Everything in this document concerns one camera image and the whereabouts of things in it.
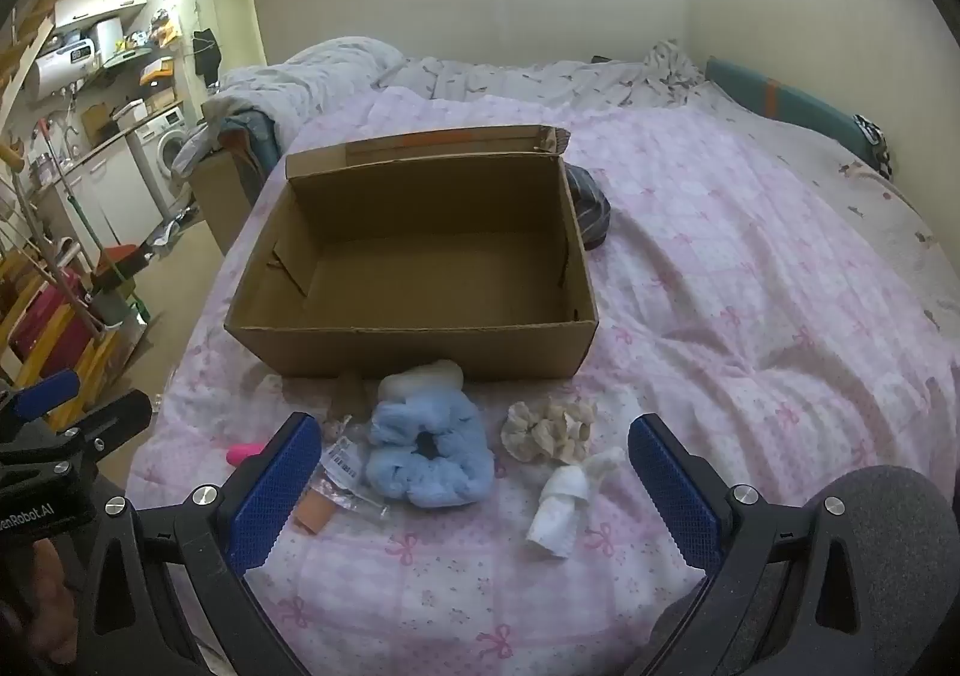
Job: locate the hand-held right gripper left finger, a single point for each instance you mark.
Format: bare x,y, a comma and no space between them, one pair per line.
266,496

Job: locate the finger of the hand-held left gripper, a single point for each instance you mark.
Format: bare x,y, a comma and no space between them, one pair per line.
41,395
112,417

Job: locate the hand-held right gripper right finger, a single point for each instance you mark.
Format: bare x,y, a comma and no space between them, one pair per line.
675,496

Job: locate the pink rubber toy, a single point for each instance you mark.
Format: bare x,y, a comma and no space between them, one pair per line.
246,452

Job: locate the small white sock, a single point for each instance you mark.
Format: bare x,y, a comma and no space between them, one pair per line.
559,507

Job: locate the fluffy blue scrunchie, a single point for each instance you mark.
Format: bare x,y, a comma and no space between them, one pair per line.
424,455

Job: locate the white fuzzy sock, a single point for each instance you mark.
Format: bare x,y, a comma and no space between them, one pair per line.
420,380

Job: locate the brown cardboard box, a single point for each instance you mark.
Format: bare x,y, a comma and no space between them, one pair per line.
420,271

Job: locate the person's left hand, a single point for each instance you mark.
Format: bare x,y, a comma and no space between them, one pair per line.
51,575

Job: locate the yellow wooden rack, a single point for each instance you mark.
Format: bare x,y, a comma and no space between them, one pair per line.
67,353

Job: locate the red suitcase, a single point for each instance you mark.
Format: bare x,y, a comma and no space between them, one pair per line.
45,327

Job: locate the clear plastic packet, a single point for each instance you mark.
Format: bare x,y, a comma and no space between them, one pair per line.
341,473

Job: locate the beige scrunchie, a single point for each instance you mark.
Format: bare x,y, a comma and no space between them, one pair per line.
547,430

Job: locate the pink floral blanket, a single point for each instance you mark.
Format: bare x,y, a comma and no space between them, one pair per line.
750,316

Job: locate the plain cardboard box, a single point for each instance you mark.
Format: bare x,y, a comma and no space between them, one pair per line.
221,196

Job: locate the white washing machine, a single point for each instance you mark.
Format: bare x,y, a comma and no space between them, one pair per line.
166,138

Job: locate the dark striped cloth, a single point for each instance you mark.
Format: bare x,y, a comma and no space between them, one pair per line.
591,203

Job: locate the pile of clothes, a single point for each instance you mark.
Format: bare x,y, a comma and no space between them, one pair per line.
225,129

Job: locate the white water heater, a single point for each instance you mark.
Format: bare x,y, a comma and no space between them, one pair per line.
60,65

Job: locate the black hanging garment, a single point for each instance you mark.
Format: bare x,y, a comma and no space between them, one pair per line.
205,52

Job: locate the black white patterned item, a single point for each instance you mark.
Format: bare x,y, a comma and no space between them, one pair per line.
874,138

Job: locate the teal pillow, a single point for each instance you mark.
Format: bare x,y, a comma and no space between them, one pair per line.
787,99

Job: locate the grey patterned duvet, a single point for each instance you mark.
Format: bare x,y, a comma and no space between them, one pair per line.
337,69

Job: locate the white wall cabinet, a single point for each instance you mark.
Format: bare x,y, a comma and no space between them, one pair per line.
101,3

